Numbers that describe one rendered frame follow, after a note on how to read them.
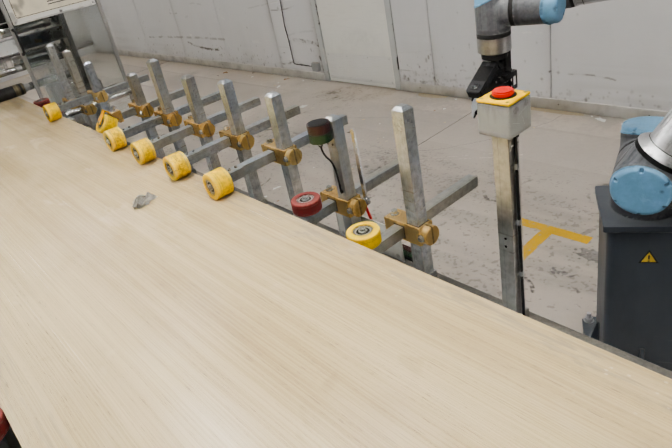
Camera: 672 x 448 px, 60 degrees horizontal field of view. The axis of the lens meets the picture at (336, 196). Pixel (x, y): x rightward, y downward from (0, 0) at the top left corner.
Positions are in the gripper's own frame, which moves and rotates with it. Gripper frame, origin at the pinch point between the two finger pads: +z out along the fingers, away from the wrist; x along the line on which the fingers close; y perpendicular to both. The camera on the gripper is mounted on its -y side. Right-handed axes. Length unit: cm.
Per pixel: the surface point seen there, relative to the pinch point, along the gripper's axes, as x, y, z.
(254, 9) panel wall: 430, 222, 25
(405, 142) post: -8.2, -46.2, -14.9
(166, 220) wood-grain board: 50, -81, 4
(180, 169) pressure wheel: 69, -65, 0
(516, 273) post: -34, -46, 10
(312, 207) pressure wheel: 19, -56, 4
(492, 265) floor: 38, 48, 94
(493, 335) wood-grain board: -45, -71, 4
